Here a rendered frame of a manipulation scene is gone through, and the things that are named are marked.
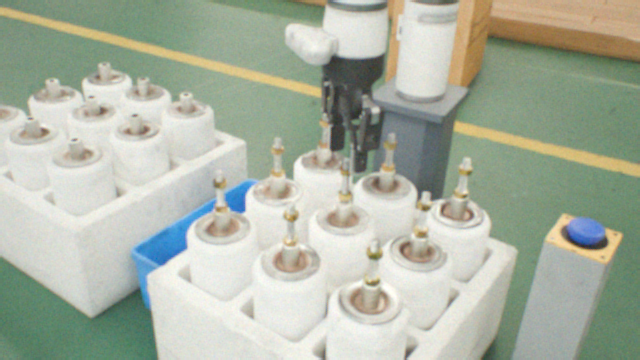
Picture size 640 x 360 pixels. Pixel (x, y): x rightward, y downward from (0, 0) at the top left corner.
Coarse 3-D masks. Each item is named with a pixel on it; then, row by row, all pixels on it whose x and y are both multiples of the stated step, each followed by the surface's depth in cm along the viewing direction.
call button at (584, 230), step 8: (568, 224) 73; (576, 224) 72; (584, 224) 72; (592, 224) 72; (600, 224) 73; (576, 232) 71; (584, 232) 71; (592, 232) 71; (600, 232) 71; (576, 240) 72; (584, 240) 71; (592, 240) 71
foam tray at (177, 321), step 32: (352, 192) 105; (512, 256) 92; (160, 288) 84; (192, 288) 83; (480, 288) 85; (160, 320) 88; (192, 320) 83; (224, 320) 78; (448, 320) 79; (480, 320) 88; (160, 352) 92; (192, 352) 86; (224, 352) 81; (256, 352) 76; (288, 352) 74; (320, 352) 77; (416, 352) 74; (448, 352) 78; (480, 352) 96
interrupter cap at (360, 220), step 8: (328, 208) 87; (352, 208) 88; (360, 208) 87; (320, 216) 86; (328, 216) 86; (352, 216) 86; (360, 216) 86; (368, 216) 86; (320, 224) 84; (328, 224) 84; (336, 224) 85; (352, 224) 85; (360, 224) 84; (368, 224) 84; (328, 232) 83; (336, 232) 82; (344, 232) 82; (352, 232) 82; (360, 232) 83
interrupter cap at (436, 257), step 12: (396, 240) 81; (408, 240) 81; (432, 240) 82; (396, 252) 79; (408, 252) 80; (432, 252) 80; (444, 252) 79; (408, 264) 77; (420, 264) 77; (432, 264) 77; (444, 264) 78
